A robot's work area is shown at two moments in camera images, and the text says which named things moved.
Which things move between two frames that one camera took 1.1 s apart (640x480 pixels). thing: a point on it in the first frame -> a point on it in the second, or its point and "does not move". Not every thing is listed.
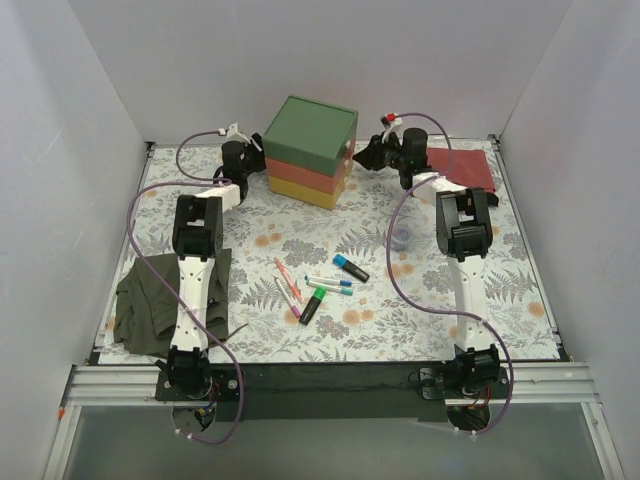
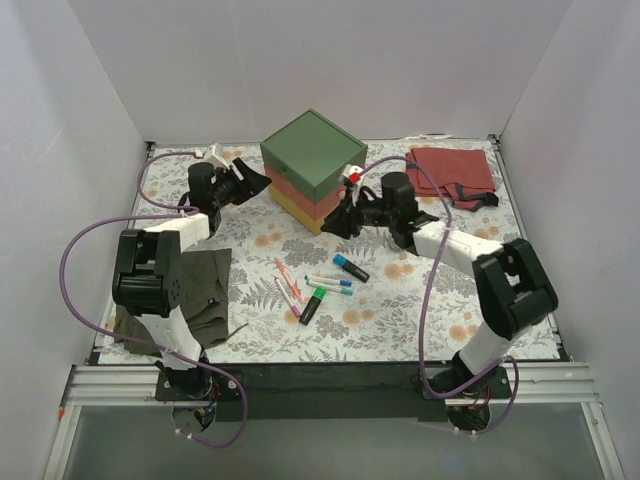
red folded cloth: (471, 168) does not move
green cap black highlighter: (313, 304) does not move
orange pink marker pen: (287, 279) does not move
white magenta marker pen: (292, 307) does not move
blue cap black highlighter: (350, 267) does not move
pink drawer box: (308, 178) -> (302, 199)
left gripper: (256, 151) -> (238, 180)
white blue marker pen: (316, 279) does not move
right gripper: (376, 152) -> (354, 216)
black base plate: (330, 393) does not move
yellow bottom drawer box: (308, 195) -> (308, 219)
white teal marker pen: (344, 290) does not move
